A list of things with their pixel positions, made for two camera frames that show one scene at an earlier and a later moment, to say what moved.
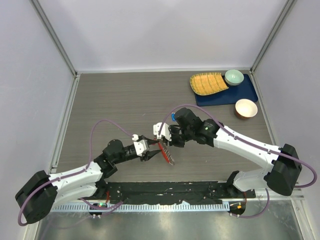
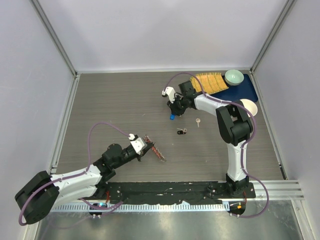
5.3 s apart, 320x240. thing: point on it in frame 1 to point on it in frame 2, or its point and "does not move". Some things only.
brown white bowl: (245, 108) does not move
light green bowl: (234, 77) does not move
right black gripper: (173, 142) to (173, 107)
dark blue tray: (230, 96) does not move
